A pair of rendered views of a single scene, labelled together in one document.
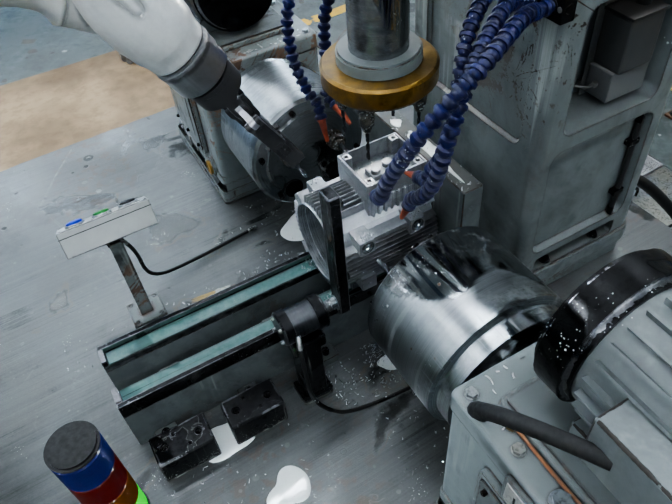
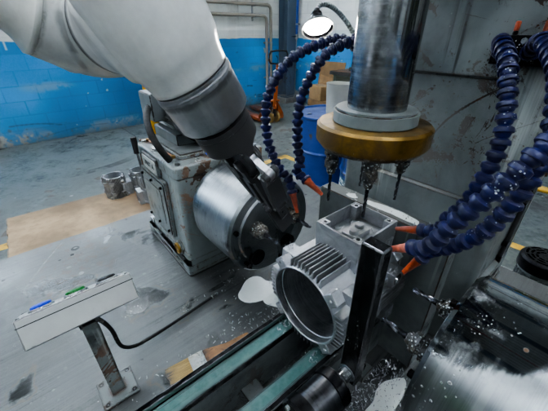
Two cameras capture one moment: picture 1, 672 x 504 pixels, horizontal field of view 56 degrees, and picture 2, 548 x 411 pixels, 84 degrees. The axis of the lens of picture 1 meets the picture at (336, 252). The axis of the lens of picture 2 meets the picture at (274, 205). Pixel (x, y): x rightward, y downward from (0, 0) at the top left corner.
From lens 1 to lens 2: 0.60 m
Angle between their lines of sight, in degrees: 20
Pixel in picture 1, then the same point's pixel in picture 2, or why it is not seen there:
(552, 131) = not seen: hidden behind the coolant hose
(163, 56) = (180, 58)
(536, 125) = not seen: hidden behind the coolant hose
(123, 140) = (105, 234)
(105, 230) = (77, 311)
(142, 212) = (122, 287)
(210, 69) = (232, 97)
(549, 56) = (533, 112)
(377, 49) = (391, 100)
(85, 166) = (71, 254)
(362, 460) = not seen: outside the picture
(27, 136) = (37, 243)
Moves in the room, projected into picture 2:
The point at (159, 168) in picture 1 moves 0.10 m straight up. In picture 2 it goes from (134, 253) to (126, 228)
